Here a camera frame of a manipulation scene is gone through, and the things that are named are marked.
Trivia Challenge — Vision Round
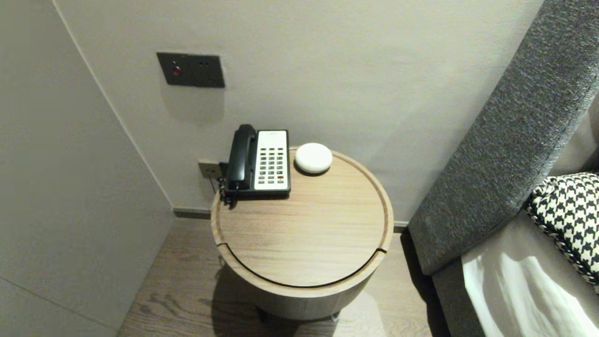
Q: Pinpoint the white round puck speaker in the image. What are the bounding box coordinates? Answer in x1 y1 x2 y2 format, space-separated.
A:
294 143 333 176

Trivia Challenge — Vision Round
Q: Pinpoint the black white desk telephone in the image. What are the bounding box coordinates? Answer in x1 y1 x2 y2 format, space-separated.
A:
224 130 291 198

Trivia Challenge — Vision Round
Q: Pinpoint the round wooden bedside table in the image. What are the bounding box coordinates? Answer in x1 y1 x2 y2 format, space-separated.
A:
210 147 394 322

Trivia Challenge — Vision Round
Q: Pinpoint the black telephone handset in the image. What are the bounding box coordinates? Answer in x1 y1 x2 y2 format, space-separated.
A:
226 124 257 190

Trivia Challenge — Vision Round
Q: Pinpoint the grey fabric bed base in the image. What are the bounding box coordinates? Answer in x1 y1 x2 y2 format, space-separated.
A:
431 262 489 337

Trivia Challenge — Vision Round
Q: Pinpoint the grey fabric headboard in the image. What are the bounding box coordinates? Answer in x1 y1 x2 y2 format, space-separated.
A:
408 0 599 276

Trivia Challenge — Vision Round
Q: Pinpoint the white bed sheet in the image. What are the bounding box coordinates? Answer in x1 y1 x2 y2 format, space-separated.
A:
461 211 599 337

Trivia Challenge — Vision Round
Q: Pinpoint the black white houndstooth pillow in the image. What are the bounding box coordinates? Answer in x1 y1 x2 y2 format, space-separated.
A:
524 172 599 294

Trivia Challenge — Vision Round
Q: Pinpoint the plain white pillow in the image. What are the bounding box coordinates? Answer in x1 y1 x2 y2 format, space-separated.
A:
548 91 599 177

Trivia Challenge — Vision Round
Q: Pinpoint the beige wall socket plate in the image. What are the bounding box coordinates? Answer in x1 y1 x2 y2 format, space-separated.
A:
198 161 221 179

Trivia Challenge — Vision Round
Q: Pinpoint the dark wall switch panel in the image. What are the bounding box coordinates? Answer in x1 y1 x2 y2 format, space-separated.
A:
156 52 226 89

